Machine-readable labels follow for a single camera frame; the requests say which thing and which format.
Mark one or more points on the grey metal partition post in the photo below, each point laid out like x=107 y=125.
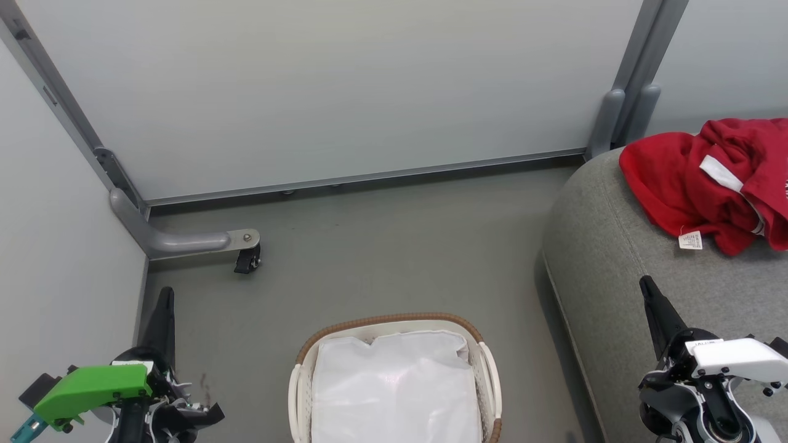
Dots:
x=64 y=89
x=652 y=43

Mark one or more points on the grey fabric sofa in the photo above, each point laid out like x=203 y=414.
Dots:
x=609 y=277

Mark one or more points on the white partition panel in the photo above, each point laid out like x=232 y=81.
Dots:
x=732 y=55
x=49 y=277
x=338 y=80

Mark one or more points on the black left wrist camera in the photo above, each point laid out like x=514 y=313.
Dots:
x=38 y=387

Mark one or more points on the red Bulls jersey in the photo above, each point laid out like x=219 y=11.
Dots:
x=671 y=178

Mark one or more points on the white wicker laundry basket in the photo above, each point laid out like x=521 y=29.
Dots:
x=488 y=381

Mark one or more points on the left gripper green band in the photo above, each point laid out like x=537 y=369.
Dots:
x=92 y=387

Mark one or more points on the grey metal partition rail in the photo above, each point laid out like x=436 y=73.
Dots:
x=369 y=176

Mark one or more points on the black caster wheel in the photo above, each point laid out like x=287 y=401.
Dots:
x=247 y=261

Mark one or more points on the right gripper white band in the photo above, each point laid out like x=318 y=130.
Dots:
x=739 y=360

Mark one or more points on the grey metal partition foot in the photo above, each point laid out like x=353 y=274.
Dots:
x=184 y=242

